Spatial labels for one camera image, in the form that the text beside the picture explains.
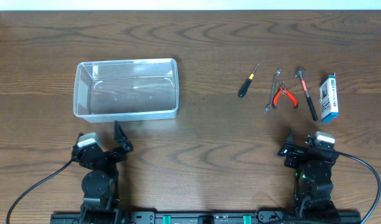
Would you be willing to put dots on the blue white cardboard box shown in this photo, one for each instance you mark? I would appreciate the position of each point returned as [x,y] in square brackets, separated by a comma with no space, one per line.
[328,99]

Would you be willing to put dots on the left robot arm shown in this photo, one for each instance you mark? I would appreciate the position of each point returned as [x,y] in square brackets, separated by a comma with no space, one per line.
[100,186]

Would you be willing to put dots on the black yellow screwdriver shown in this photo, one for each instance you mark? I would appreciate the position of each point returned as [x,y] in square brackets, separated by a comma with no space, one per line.
[244,88]

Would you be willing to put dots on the red handled pliers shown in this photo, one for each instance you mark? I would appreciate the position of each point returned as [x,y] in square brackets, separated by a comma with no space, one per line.
[283,90]

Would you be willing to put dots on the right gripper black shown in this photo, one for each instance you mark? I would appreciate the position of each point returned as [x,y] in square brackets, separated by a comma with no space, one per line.
[296,154]

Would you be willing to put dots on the small hammer black red handle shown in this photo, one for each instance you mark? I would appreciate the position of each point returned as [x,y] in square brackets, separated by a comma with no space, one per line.
[300,74]

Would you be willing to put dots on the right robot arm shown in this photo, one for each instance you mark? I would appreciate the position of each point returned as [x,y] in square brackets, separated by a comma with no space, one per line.
[313,185]

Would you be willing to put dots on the silver double-ended wrench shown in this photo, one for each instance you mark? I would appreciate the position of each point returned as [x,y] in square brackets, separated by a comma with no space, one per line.
[267,108]

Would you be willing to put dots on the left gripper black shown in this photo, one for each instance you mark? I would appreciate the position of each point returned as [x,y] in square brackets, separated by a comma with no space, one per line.
[124,144]

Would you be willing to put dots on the clear plastic storage container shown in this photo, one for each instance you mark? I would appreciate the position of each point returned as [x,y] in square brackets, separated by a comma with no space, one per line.
[126,90]

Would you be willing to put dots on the black mounting rail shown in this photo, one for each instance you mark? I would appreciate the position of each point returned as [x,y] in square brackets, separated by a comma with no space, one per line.
[261,216]

